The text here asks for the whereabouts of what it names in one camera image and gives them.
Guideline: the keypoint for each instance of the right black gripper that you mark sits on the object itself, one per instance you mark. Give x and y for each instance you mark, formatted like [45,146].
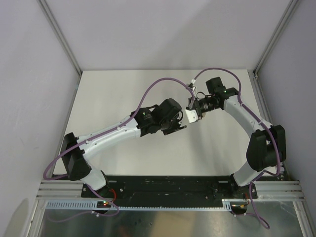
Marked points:
[198,109]

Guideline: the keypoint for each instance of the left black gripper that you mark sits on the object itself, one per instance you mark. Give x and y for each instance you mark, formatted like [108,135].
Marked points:
[176,127]

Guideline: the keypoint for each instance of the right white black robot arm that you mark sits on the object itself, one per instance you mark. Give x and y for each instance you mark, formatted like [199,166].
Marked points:
[267,144]

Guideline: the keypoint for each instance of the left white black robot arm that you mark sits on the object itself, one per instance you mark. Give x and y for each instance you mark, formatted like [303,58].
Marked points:
[78,151]

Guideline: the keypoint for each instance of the shiny metal front plate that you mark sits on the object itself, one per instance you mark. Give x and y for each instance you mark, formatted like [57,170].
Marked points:
[281,217]

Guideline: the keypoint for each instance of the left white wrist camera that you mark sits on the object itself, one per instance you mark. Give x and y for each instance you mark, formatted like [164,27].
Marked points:
[189,116]

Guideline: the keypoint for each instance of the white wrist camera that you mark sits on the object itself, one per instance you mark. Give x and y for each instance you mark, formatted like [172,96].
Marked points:
[192,86]
[189,116]

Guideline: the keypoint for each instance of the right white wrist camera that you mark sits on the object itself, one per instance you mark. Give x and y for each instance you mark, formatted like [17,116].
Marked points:
[192,86]

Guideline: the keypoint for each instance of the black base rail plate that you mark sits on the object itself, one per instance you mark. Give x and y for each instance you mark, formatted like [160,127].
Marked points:
[173,191]

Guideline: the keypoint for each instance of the right aluminium frame post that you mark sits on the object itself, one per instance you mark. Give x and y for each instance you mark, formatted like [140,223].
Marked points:
[277,33]

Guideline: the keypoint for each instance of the aluminium frame post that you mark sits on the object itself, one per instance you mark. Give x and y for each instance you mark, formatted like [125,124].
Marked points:
[59,35]
[277,33]

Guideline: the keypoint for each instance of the left aluminium frame post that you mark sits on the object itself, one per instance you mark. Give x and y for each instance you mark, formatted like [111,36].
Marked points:
[59,35]

